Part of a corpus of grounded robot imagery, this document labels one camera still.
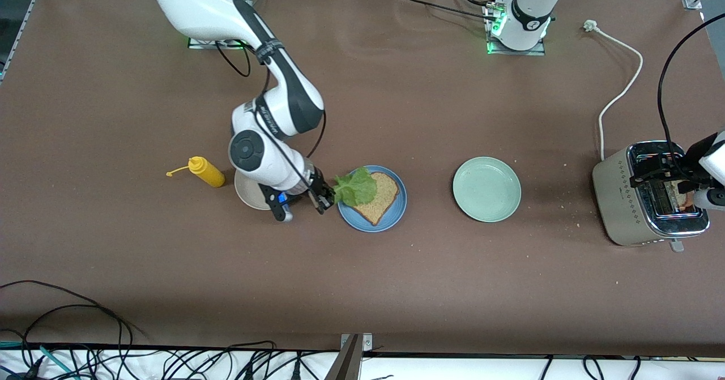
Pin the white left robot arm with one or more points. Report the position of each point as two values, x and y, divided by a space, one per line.
529 15

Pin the brown bread slice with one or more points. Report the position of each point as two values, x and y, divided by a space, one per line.
382 204
682 196

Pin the grey metal bracket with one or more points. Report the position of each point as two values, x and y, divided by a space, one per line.
351 357

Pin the green lettuce leaf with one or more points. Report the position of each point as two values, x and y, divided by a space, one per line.
357 187

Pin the pale beige round plate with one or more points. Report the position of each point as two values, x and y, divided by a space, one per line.
249 196

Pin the blue round plate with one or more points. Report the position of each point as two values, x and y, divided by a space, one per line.
396 216

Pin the aluminium arm base plate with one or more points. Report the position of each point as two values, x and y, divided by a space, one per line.
510 52
198 45

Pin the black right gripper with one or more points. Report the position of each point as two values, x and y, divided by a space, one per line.
318 188

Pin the beige metal toaster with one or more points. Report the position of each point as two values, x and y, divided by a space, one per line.
620 199

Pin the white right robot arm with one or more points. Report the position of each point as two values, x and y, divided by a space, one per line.
283 97

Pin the pale green round plate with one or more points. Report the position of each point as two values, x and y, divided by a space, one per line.
486 189

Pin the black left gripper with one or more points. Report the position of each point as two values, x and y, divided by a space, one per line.
670 168

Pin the yellow squeeze bottle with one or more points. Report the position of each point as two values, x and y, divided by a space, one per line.
210 175

